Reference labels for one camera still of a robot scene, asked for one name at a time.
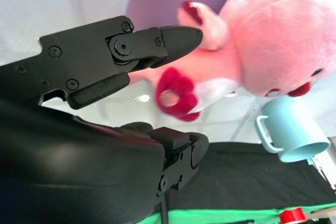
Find green backdrop cloth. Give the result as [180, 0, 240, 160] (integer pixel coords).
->
[141, 199, 336, 224]

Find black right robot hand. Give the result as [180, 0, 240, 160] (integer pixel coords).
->
[0, 15, 210, 224]

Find black backdrop cloth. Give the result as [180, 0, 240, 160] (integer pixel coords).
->
[157, 141, 336, 210]

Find pink plush pig doll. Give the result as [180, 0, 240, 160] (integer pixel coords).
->
[130, 0, 336, 124]

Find light blue plastic cup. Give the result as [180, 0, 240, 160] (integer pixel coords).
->
[256, 98, 331, 163]

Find red tape roll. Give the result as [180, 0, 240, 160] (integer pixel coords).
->
[279, 200, 307, 222]

